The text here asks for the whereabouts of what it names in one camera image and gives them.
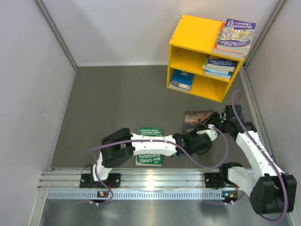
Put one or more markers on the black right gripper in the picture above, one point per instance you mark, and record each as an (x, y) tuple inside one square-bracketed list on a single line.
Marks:
[(215, 116)]

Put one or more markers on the dark Tale of Two Cities book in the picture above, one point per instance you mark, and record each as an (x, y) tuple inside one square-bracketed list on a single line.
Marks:
[(195, 119)]

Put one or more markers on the blue 26-storey book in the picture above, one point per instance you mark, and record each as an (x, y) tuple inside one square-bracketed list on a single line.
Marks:
[(226, 76)]

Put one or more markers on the light blue back-cover book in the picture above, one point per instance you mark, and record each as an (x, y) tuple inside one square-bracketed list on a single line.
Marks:
[(181, 80)]

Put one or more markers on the blue 39-storey book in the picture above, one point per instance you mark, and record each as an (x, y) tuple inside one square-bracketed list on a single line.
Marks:
[(217, 63)]

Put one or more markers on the dark green treehouse book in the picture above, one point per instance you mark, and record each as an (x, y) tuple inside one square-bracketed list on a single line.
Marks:
[(149, 159)]

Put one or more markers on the orange 78-storey book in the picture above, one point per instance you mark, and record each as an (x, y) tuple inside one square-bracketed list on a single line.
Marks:
[(225, 52)]

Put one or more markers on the purple 52-storey book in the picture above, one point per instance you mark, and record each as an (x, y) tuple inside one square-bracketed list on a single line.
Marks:
[(236, 36)]

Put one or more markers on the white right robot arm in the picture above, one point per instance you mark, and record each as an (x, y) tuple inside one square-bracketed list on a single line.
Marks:
[(269, 189)]

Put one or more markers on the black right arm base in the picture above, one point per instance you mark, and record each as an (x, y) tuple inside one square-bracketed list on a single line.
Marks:
[(215, 181)]

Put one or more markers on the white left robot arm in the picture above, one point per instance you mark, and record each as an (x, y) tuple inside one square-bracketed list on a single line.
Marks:
[(120, 146)]

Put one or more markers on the yellow wooden shelf cabinet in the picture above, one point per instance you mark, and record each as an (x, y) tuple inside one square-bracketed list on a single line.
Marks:
[(193, 39)]

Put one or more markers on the aluminium mounting rail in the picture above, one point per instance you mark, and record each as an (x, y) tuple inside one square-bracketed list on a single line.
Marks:
[(134, 184)]

